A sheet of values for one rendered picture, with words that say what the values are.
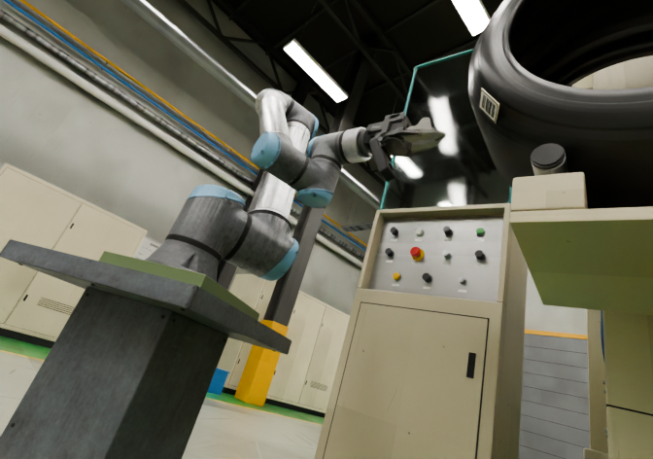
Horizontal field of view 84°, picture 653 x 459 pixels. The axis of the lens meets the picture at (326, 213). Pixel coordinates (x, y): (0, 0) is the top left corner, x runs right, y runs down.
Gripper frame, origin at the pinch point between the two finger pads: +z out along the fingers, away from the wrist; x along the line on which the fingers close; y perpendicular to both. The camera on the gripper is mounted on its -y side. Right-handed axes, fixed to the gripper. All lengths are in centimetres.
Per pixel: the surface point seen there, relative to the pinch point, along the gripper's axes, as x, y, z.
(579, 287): 12.2, -28.9, 25.3
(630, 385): 25, -41, 32
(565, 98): -12.6, -7.8, 25.0
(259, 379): 380, -74, -391
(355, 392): 60, -55, -42
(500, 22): -12.6, 16.1, 14.2
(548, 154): -11.8, -17.5, 22.9
